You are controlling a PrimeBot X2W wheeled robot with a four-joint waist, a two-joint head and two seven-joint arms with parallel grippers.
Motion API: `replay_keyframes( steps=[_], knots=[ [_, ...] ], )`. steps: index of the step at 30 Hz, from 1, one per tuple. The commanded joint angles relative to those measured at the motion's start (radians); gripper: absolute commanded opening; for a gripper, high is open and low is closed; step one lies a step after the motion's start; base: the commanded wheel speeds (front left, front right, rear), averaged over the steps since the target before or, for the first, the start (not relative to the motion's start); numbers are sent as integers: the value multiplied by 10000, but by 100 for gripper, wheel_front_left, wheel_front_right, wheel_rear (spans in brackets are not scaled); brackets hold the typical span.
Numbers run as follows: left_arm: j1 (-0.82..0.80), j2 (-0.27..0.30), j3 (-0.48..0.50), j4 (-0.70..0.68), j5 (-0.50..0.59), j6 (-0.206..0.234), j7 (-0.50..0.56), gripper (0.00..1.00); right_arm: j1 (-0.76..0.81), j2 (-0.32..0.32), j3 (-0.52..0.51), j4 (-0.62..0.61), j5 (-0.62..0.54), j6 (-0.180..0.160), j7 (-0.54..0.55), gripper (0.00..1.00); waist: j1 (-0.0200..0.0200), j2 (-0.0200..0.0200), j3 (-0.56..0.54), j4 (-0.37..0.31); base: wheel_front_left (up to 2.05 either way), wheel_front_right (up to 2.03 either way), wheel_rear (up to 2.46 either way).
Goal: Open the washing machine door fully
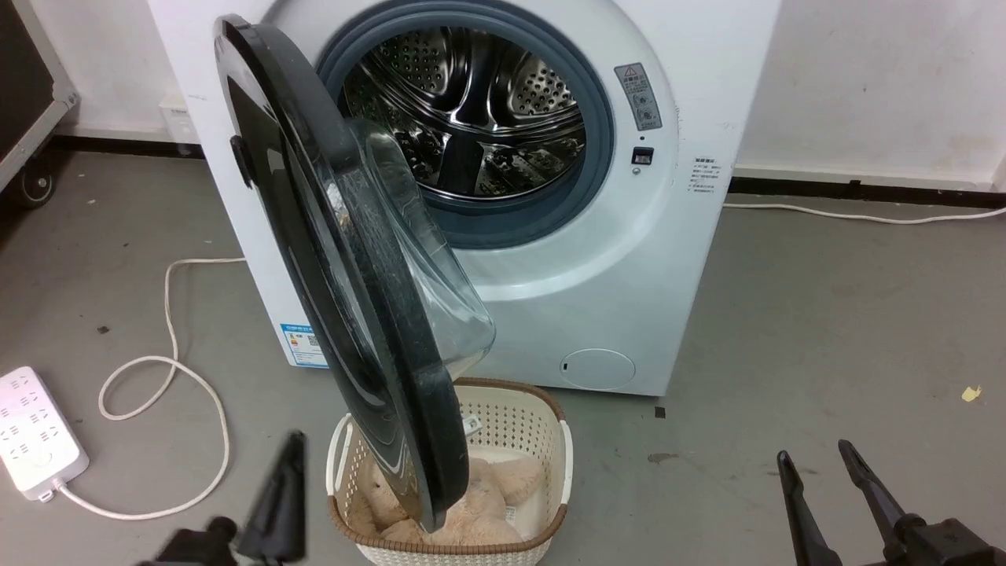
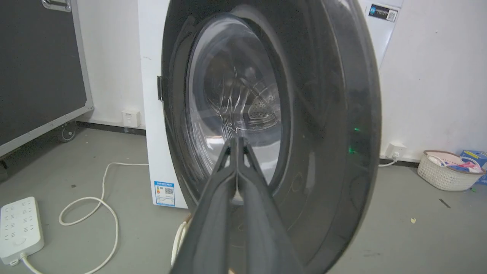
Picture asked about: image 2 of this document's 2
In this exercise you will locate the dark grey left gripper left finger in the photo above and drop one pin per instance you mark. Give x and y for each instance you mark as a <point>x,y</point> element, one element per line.
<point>213,224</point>

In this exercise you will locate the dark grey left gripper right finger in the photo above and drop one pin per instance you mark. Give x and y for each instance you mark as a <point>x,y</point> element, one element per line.
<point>262,228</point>

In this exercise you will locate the dark round washing machine door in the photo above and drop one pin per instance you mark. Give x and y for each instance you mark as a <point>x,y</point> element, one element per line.
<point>323,125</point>

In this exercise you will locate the white washing machine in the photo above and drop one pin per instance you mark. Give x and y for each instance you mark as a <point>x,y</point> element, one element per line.
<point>152,114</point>

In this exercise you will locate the blue energy label sticker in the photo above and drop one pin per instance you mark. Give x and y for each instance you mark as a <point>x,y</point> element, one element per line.
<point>164,193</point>

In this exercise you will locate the white woven laundry basket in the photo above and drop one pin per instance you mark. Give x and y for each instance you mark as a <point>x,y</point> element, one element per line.
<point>441,175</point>

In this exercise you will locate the white power strip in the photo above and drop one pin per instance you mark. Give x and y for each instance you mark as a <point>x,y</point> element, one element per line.
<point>19,228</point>

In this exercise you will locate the blue cardboard box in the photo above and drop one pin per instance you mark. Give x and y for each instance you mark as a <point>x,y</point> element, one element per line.
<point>475,156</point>

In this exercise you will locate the black flight case with casters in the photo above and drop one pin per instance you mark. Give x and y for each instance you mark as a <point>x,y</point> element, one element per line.
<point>38,68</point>

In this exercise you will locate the black QR code sticker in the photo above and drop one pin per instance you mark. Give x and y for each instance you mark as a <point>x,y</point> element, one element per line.
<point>382,12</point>

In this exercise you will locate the white wall socket with plug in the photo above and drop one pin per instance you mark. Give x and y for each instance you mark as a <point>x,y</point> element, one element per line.
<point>395,150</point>

